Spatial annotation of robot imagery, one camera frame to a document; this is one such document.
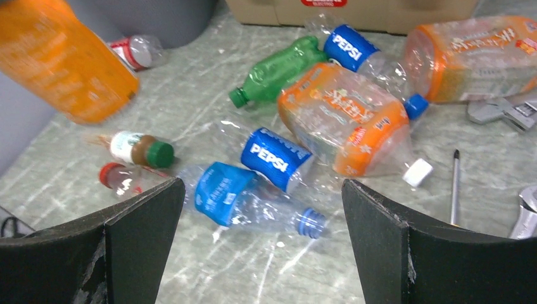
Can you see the red label bottle by bin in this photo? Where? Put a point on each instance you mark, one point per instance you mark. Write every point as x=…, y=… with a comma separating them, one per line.
x=140, y=52

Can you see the orange label bottle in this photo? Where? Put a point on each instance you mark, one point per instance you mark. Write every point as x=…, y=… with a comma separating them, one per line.
x=478, y=58
x=351, y=124

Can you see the pepsi bottle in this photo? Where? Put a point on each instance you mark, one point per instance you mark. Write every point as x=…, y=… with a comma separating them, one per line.
x=286, y=164
x=348, y=48

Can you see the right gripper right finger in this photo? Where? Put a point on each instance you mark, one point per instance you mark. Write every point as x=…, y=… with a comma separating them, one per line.
x=405, y=256

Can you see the clear bottle red cap front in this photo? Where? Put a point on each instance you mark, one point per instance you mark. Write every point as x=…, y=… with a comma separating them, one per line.
x=127, y=181

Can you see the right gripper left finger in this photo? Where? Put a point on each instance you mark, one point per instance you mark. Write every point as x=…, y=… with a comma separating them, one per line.
x=115, y=255

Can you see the silver open end wrench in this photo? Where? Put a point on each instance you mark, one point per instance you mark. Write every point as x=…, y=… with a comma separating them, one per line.
x=526, y=222

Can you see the yellow black screwdriver left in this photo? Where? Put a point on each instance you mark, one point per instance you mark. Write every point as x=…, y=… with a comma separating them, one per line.
x=455, y=187

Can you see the red handled adjustable wrench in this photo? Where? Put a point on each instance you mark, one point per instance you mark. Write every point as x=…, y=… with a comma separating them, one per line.
x=518, y=111

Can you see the small orange juice bottle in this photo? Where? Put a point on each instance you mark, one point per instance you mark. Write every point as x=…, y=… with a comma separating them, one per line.
x=46, y=49

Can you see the green plastic bottle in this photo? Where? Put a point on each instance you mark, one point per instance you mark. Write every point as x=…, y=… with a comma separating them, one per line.
x=267, y=78

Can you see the brown tea bottle green cap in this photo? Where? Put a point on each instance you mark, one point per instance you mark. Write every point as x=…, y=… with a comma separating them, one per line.
x=134, y=148

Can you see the grey mesh waste bin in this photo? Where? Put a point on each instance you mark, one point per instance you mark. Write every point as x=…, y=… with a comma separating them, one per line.
x=174, y=22

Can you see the tan plastic toolbox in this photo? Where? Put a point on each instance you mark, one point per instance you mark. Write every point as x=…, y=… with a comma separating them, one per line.
x=391, y=16

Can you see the clear bottle blue label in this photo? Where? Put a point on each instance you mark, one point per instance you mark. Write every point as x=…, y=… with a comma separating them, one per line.
x=236, y=197

